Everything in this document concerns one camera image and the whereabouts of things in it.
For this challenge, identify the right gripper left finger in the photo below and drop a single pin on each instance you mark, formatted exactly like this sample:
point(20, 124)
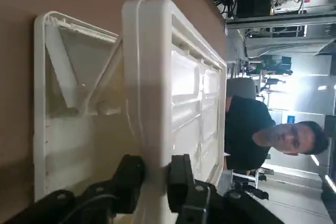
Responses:
point(105, 200)

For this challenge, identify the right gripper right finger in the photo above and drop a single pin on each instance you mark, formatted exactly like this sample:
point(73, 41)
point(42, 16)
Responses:
point(199, 203)

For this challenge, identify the white folding storage box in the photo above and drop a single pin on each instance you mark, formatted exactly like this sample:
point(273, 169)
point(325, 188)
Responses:
point(155, 77)

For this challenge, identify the person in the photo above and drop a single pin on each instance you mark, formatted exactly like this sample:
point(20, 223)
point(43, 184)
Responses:
point(246, 129)

